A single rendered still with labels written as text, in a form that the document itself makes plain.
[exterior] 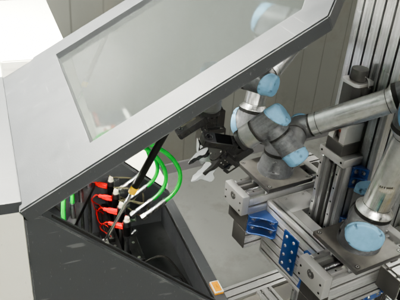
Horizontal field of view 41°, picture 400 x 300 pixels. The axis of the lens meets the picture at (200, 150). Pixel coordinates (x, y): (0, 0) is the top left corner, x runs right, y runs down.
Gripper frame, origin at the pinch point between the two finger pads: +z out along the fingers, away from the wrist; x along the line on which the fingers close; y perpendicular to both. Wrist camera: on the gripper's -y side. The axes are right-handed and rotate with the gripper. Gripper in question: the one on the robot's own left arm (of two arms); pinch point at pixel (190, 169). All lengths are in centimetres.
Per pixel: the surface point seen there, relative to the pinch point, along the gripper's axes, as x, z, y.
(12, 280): -44, 26, -41
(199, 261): -13.3, 19.8, 24.8
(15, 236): -41, 16, -48
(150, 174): 36, 36, 20
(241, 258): 67, 71, 139
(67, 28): 163, 70, -4
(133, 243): -5.8, 34.3, 7.4
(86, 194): 9.5, 38.9, -10.0
